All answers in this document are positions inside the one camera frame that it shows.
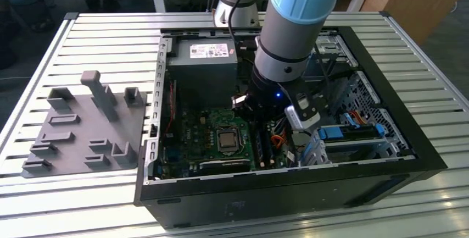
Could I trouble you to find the metal socket cover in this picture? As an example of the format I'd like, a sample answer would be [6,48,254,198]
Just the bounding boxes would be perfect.
[216,127,243,154]

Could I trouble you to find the silver CPU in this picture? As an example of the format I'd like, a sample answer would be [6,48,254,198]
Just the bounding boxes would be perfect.
[220,132,238,148]

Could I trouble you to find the green motherboard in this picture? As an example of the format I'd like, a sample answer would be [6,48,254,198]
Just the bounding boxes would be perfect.
[160,105,295,179]

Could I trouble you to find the grey power supply unit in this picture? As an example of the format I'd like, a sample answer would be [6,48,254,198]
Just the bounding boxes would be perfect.
[167,38,240,110]

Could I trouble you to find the hard disk in blue carrier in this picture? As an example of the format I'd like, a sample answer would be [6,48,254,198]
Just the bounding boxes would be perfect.
[318,124,386,142]

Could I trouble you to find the black graphics card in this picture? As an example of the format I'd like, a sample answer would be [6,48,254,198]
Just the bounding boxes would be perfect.
[199,158,255,174]

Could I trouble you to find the white power supply label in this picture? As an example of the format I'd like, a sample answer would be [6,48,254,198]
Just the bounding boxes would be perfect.
[188,42,236,60]

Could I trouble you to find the silver drive bay cage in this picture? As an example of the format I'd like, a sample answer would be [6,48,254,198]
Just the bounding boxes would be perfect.
[303,34,360,82]

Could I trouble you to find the silver disk bay cage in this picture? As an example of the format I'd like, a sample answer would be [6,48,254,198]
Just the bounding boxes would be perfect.
[300,124,416,168]

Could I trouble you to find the black open PC case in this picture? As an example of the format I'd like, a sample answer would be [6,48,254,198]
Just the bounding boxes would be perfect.
[132,25,450,229]

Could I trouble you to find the grey parts rack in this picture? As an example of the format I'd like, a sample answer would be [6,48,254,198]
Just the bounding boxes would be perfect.
[21,70,148,179]

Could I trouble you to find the wooden cabinet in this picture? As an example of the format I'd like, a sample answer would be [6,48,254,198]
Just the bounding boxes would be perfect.
[362,0,469,47]

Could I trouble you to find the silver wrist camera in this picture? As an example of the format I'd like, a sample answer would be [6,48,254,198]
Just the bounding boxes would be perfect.
[284,92,323,134]

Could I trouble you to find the orange wire bundle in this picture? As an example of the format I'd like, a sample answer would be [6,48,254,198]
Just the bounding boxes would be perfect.
[270,134,291,148]

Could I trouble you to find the black cable bundle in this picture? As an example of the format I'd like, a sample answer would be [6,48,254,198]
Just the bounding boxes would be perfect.
[315,56,355,104]

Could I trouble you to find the red wire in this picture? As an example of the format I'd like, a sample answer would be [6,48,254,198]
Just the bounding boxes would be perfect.
[166,79,178,137]

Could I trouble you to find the blue and orange disk wires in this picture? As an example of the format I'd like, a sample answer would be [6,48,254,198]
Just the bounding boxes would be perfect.
[343,109,374,126]

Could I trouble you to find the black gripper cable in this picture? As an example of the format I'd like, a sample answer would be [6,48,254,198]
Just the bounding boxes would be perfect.
[227,0,246,47]

